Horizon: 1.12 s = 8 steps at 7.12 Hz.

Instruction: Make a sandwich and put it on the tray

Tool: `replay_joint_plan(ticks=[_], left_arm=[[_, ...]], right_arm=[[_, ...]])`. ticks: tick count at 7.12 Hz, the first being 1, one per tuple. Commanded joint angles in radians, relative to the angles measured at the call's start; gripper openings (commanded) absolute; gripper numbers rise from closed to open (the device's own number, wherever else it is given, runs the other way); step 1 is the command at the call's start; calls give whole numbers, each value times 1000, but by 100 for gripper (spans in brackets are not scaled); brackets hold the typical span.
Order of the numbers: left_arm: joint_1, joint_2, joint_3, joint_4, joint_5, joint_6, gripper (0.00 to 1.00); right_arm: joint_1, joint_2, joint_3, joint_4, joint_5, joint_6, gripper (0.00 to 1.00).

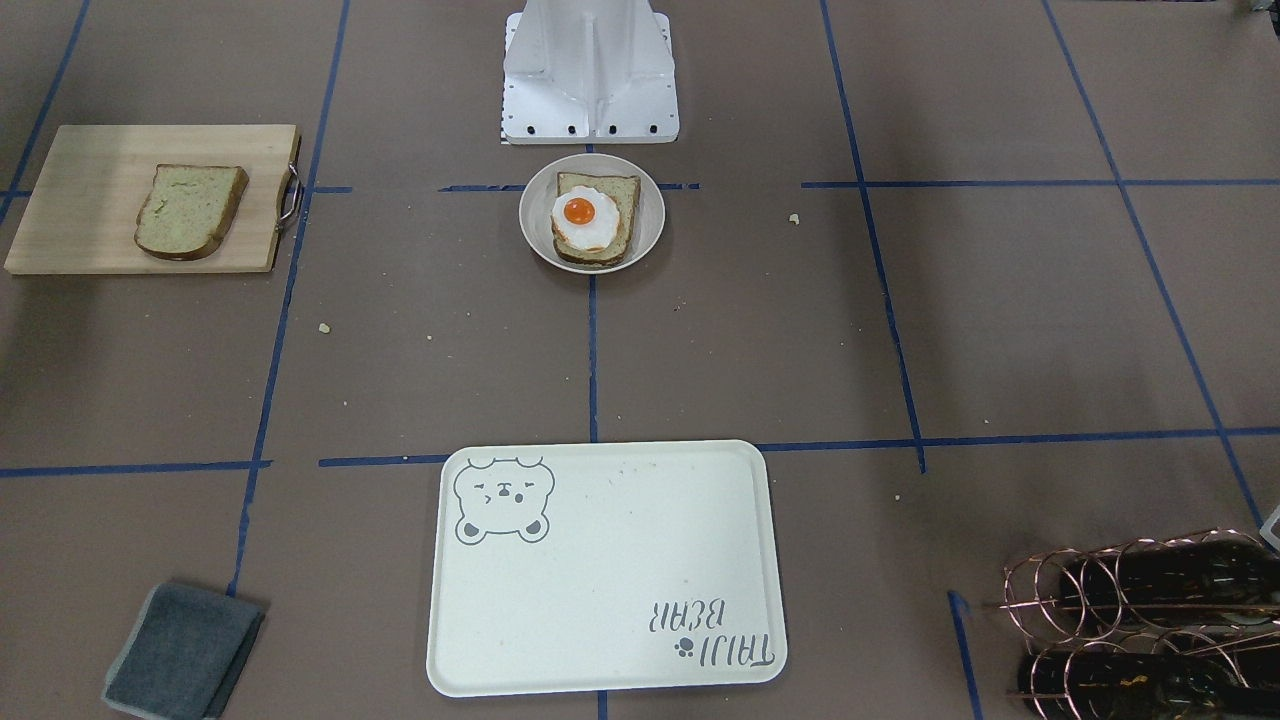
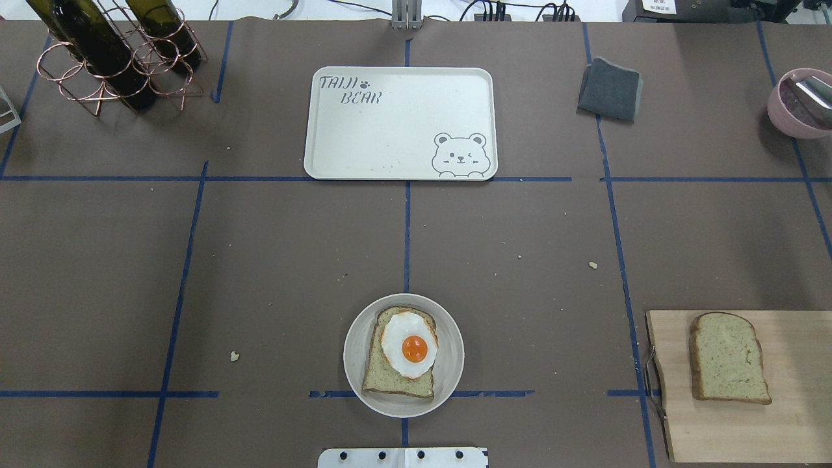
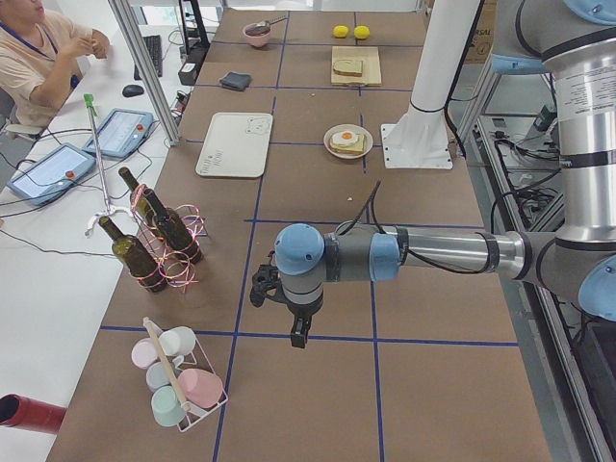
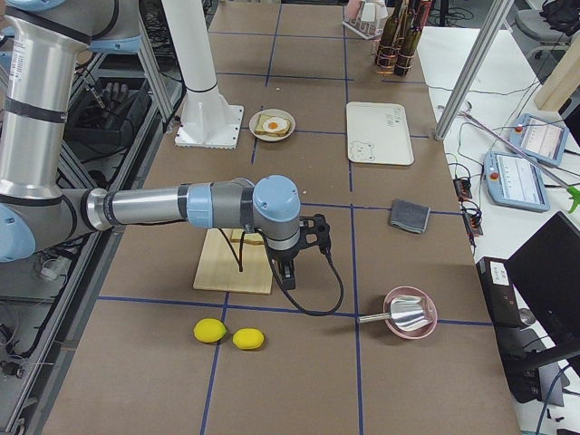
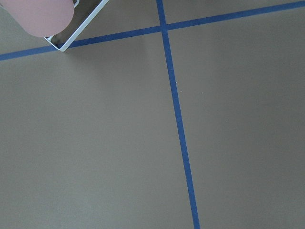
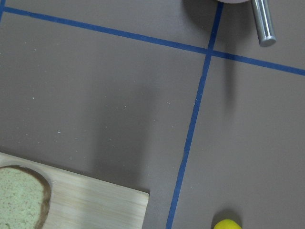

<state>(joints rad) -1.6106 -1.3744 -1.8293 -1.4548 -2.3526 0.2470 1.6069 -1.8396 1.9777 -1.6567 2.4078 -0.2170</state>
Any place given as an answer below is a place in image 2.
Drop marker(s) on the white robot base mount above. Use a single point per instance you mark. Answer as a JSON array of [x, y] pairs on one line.
[[405, 457]]

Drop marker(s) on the dark green wine bottle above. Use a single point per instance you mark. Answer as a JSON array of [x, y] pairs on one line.
[[103, 49]]

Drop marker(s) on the bread slice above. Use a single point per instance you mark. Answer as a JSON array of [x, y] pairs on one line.
[[380, 377], [726, 360]]

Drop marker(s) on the metal scoop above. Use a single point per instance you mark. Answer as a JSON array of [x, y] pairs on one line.
[[808, 100]]

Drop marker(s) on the wooden cutting board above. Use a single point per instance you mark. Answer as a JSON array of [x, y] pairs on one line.
[[794, 428]]

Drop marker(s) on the aluminium frame post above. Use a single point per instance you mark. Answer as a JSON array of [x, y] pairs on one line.
[[406, 14]]

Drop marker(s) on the round white plate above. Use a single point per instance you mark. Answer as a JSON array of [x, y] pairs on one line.
[[447, 370]]

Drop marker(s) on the white bear serving tray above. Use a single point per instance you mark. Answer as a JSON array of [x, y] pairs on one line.
[[417, 123]]

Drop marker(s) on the pink bowl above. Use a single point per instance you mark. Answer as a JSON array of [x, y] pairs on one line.
[[790, 117]]

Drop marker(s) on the fried egg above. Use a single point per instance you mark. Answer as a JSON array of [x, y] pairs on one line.
[[409, 344]]

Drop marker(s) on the copper wire bottle rack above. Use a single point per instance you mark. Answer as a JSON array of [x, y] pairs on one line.
[[133, 53]]

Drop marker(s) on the folded grey cloth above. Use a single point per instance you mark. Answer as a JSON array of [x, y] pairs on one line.
[[611, 90]]

